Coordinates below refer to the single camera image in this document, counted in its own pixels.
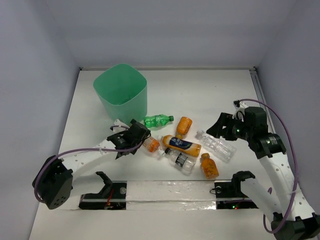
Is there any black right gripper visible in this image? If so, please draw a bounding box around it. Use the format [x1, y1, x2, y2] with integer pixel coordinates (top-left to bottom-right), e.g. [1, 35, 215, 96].
[205, 111, 253, 141]

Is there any tall clear orange-label bottle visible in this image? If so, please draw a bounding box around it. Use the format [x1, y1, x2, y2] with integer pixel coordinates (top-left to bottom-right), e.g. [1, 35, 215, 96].
[142, 136, 165, 159]

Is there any round orange juice bottle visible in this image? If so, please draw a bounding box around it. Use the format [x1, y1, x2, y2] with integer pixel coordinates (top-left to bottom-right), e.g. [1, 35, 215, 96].
[175, 116, 193, 139]

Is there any small orange pulp bottle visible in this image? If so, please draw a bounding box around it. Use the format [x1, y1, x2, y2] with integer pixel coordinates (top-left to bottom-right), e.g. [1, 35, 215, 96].
[200, 153, 220, 180]

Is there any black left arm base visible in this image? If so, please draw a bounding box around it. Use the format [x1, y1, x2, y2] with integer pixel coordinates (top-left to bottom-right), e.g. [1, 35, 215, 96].
[78, 171, 127, 210]

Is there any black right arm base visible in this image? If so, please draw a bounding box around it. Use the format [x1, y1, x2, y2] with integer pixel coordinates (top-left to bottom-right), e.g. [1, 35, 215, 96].
[210, 171, 258, 210]

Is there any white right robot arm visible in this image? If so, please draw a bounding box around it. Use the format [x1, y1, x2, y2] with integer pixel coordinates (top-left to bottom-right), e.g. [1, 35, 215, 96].
[206, 103, 320, 240]

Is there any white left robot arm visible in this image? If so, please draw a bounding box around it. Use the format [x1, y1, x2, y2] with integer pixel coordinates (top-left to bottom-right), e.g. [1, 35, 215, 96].
[32, 119, 151, 210]

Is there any green plastic bin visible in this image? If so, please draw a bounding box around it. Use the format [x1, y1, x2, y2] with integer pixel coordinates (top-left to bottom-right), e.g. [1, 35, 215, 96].
[93, 63, 148, 124]

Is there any clear empty water bottle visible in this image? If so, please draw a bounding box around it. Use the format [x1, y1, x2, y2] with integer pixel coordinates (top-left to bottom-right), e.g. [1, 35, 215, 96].
[195, 129, 237, 164]

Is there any green plastic soda bottle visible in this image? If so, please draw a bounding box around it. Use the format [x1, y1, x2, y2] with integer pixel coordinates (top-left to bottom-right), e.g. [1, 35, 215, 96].
[143, 114, 174, 128]

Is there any clear bottle with black label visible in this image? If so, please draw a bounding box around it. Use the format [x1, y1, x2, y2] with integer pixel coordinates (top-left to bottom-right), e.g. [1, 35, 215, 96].
[164, 148, 196, 176]

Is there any orange bottle with blue label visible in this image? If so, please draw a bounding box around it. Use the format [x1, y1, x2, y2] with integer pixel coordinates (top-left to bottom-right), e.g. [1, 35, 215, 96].
[158, 135, 202, 158]

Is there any silver foil tape strip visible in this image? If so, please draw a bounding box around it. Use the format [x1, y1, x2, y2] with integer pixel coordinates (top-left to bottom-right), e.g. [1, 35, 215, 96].
[125, 180, 217, 211]

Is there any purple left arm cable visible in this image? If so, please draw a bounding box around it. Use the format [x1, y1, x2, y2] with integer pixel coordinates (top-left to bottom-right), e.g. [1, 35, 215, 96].
[33, 134, 152, 203]

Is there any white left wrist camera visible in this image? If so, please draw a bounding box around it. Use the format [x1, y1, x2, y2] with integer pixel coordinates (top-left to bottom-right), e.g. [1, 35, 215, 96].
[109, 119, 130, 133]

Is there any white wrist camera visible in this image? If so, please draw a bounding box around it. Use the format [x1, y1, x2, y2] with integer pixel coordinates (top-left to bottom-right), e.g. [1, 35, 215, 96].
[232, 100, 249, 122]
[109, 119, 130, 133]

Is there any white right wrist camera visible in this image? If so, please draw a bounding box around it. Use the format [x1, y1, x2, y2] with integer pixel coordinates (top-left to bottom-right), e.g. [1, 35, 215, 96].
[232, 100, 249, 122]

